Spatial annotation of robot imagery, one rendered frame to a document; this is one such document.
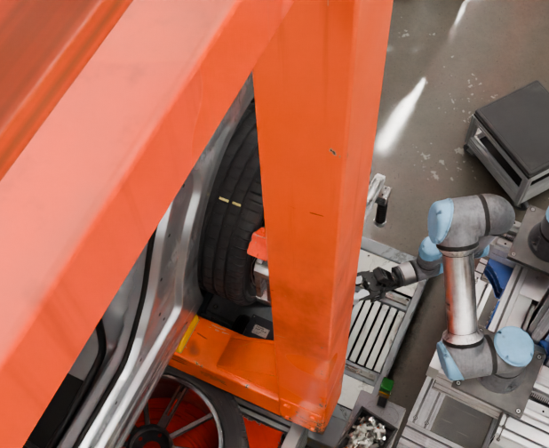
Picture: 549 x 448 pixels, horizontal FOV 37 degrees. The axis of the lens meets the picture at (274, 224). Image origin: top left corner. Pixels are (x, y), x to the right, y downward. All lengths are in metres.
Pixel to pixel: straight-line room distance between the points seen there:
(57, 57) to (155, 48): 0.35
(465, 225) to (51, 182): 1.71
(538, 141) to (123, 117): 3.12
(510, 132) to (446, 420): 1.27
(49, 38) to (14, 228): 0.29
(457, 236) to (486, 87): 2.08
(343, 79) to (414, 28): 3.32
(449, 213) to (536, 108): 1.62
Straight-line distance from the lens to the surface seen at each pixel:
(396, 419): 2.95
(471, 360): 2.42
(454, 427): 3.23
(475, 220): 2.27
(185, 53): 0.71
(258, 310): 3.32
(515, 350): 2.45
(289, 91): 1.24
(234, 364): 2.70
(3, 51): 0.38
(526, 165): 3.63
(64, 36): 0.38
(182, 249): 2.42
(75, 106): 0.70
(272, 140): 1.37
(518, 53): 4.46
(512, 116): 3.76
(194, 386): 2.93
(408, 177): 3.91
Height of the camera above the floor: 3.27
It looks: 61 degrees down
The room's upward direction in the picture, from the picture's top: 3 degrees counter-clockwise
